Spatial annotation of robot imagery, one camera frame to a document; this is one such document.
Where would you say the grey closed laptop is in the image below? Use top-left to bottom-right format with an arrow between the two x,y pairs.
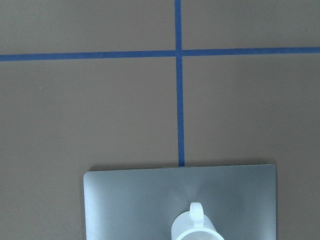
83,164 -> 277,240

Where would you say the white ceramic cup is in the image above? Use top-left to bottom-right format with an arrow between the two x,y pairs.
171,202 -> 224,240

